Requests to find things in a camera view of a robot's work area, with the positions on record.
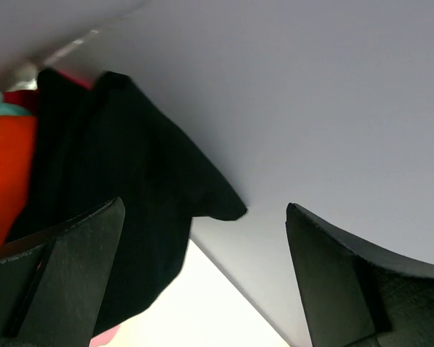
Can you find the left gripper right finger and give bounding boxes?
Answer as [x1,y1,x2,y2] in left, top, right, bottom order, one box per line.
[286,203,434,346]

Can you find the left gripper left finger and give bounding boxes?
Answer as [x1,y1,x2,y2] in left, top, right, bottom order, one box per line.
[0,198,125,347]

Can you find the black t shirt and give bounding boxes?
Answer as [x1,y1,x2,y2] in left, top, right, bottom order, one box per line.
[7,69,247,333]

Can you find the pink folded t shirt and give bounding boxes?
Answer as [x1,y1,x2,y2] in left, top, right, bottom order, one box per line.
[89,325,121,347]

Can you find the orange folded t shirt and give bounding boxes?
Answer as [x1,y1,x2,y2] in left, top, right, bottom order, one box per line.
[0,116,36,246]

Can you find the teal folded t shirt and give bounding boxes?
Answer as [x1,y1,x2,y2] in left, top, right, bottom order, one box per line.
[0,88,33,119]

